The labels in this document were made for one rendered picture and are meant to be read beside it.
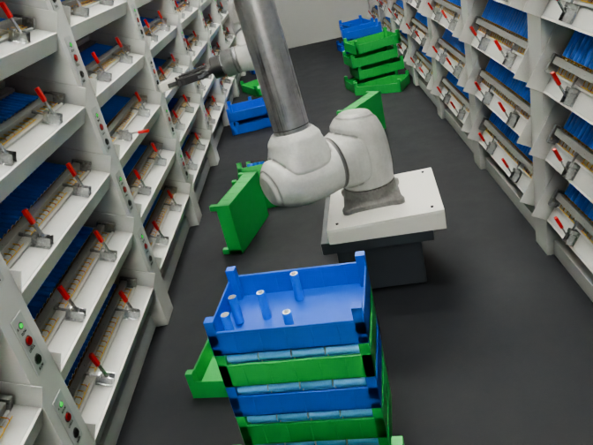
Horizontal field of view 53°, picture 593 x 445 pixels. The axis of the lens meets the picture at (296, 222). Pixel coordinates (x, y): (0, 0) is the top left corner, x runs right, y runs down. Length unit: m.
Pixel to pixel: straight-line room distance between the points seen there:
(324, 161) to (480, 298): 0.58
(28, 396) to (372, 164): 1.04
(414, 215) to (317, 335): 0.65
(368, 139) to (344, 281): 0.53
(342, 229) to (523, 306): 0.52
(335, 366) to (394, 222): 0.62
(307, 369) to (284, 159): 0.63
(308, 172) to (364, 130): 0.20
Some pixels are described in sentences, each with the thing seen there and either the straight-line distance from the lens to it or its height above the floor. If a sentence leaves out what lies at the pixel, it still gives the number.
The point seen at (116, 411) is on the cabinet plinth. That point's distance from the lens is 1.63.
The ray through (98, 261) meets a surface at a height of 0.35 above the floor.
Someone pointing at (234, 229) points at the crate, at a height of 0.11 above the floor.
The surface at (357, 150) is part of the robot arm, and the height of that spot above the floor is 0.44.
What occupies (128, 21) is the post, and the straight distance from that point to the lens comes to 2.33.
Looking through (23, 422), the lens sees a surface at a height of 0.34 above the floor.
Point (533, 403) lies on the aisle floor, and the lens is 1.45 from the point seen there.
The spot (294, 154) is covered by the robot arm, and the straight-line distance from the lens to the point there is 1.58.
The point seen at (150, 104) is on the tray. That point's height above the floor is 0.54.
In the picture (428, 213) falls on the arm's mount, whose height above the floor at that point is 0.25.
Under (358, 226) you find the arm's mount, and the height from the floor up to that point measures 0.25.
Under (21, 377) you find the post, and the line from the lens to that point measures 1.21.
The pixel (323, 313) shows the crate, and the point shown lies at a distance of 1.21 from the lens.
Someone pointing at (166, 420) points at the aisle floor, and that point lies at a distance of 1.60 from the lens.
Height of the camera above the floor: 1.02
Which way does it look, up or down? 26 degrees down
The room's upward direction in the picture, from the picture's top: 13 degrees counter-clockwise
